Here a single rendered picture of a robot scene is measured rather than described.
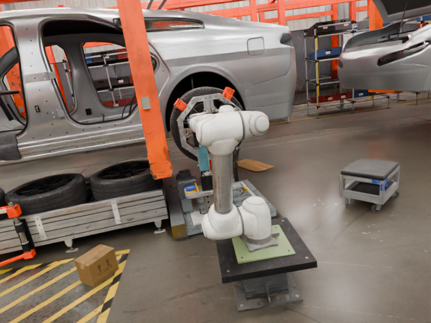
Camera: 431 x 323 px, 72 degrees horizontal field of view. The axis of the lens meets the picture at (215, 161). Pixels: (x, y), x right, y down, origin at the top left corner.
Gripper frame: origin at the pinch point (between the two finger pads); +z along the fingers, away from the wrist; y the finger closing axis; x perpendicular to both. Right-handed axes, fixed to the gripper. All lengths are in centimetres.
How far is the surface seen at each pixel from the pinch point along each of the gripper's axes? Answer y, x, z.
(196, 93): -4, 69, -46
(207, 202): -14.6, 25.9, 33.1
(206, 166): -8.1, 47.1, 11.5
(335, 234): 74, -7, 65
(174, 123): -26, 70, -24
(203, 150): -8.5, 47.3, -2.2
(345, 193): 108, 26, 52
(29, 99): -142, 116, -56
